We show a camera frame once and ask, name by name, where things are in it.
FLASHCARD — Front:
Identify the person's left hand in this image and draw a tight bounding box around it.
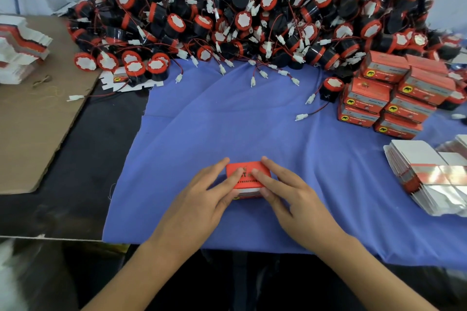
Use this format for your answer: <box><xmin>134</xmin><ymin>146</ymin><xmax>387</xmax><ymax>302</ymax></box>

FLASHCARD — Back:
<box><xmin>149</xmin><ymin>157</ymin><xmax>245</xmax><ymax>257</ymax></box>

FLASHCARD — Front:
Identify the orange white paper box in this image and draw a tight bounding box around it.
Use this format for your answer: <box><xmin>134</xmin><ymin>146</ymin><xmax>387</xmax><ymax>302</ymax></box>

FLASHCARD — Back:
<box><xmin>397</xmin><ymin>67</ymin><xmax>457</xmax><ymax>106</ymax></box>
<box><xmin>405</xmin><ymin>55</ymin><xmax>449</xmax><ymax>78</ymax></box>
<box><xmin>361</xmin><ymin>51</ymin><xmax>411</xmax><ymax>84</ymax></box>
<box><xmin>385</xmin><ymin>93</ymin><xmax>437</xmax><ymax>123</ymax></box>
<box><xmin>344</xmin><ymin>77</ymin><xmax>393</xmax><ymax>107</ymax></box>
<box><xmin>337</xmin><ymin>114</ymin><xmax>379</xmax><ymax>129</ymax></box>
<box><xmin>225</xmin><ymin>161</ymin><xmax>272</xmax><ymax>200</ymax></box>
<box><xmin>341</xmin><ymin>97</ymin><xmax>388</xmax><ymax>116</ymax></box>
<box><xmin>339</xmin><ymin>106</ymin><xmax>382</xmax><ymax>123</ymax></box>
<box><xmin>374</xmin><ymin>114</ymin><xmax>424</xmax><ymax>140</ymax></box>

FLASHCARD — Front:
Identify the person's right hand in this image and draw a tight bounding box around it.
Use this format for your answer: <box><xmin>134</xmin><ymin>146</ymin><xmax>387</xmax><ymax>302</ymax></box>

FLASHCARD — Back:
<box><xmin>250</xmin><ymin>156</ymin><xmax>351</xmax><ymax>257</ymax></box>

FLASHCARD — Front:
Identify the pile of black red buzzers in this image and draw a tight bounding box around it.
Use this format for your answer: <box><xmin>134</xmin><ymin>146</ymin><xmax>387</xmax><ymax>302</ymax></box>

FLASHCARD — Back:
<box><xmin>69</xmin><ymin>0</ymin><xmax>467</xmax><ymax>107</ymax></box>

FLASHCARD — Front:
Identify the blue cloth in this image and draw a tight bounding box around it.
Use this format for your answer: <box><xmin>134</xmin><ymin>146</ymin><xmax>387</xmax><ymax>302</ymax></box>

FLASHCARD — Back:
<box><xmin>102</xmin><ymin>48</ymin><xmax>467</xmax><ymax>272</ymax></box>

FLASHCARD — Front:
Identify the stack of paper boxes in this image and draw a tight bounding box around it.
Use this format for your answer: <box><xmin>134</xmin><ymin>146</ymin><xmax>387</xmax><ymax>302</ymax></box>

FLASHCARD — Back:
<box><xmin>383</xmin><ymin>134</ymin><xmax>467</xmax><ymax>217</ymax></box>
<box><xmin>0</xmin><ymin>14</ymin><xmax>54</xmax><ymax>86</ymax></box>

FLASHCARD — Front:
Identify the person's left forearm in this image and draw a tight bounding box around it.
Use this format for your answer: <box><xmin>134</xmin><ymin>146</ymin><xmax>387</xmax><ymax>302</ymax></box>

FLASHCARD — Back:
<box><xmin>84</xmin><ymin>238</ymin><xmax>198</xmax><ymax>311</ymax></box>

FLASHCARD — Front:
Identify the single red black buzzer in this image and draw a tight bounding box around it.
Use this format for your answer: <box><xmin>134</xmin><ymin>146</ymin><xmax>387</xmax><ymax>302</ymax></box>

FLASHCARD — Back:
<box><xmin>295</xmin><ymin>76</ymin><xmax>346</xmax><ymax>122</ymax></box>

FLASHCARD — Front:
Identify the brown cardboard sheet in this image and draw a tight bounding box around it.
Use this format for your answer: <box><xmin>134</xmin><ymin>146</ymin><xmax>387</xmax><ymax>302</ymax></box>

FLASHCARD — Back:
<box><xmin>0</xmin><ymin>16</ymin><xmax>103</xmax><ymax>195</ymax></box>

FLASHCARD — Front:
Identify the rubber band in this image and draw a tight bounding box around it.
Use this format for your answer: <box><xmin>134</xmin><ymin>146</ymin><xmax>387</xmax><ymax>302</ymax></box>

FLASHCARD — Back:
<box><xmin>31</xmin><ymin>75</ymin><xmax>54</xmax><ymax>89</ymax></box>

